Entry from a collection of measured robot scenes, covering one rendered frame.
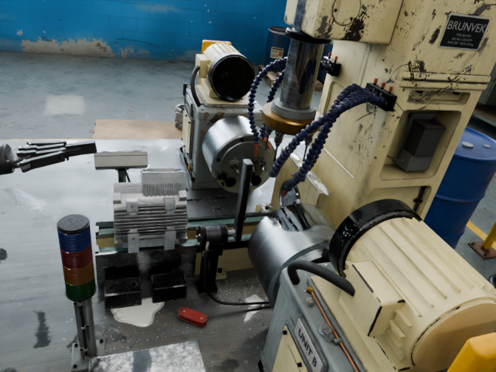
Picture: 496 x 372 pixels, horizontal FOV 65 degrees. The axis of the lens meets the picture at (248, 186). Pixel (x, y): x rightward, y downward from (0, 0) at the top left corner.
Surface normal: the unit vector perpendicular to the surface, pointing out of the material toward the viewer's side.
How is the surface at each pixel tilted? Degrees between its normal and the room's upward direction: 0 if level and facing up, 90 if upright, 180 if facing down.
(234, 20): 90
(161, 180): 67
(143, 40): 90
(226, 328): 0
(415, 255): 23
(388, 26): 90
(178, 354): 0
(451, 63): 90
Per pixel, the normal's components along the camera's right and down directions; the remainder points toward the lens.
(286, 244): -0.50, -0.62
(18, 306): 0.14, -0.85
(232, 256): 0.30, 0.53
